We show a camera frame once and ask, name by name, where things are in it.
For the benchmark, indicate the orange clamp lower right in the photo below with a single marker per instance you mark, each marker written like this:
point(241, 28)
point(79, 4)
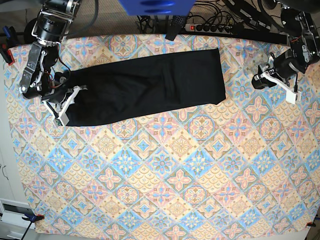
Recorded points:
point(311, 224)

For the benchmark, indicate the blue clamp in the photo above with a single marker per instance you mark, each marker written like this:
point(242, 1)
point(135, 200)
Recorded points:
point(11, 41)
point(31, 218)

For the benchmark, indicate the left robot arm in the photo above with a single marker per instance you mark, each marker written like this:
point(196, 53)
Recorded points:
point(304, 41)

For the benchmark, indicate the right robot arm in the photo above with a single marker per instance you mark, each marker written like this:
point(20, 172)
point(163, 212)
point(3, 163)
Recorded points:
point(51, 28)

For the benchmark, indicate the patterned tablecloth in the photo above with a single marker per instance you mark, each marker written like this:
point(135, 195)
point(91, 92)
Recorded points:
point(248, 167)

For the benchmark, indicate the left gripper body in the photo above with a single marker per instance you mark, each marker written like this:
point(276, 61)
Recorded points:
point(282, 70)

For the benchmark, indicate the blue clamp lower left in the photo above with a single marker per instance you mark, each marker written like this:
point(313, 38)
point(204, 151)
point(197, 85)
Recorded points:
point(31, 218)

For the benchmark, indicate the white cabinet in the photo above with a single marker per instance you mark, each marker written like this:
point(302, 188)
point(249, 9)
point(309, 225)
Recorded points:
point(10, 184)

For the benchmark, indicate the black T-shirt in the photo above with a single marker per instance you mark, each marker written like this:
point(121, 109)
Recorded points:
point(143, 86)

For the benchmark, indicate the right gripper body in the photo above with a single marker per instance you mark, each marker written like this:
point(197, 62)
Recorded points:
point(60, 97)

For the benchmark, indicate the black round stool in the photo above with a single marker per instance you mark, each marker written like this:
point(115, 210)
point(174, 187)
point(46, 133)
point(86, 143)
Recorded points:
point(27, 34)

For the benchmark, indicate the blue camera housing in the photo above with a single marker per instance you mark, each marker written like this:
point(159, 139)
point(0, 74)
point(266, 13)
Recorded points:
point(157, 7)

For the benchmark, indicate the blue clamp upper left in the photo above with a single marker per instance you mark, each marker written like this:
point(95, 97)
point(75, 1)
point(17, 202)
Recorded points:
point(11, 41)

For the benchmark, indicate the white power strip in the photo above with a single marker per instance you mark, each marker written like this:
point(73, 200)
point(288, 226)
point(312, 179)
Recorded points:
point(207, 28)

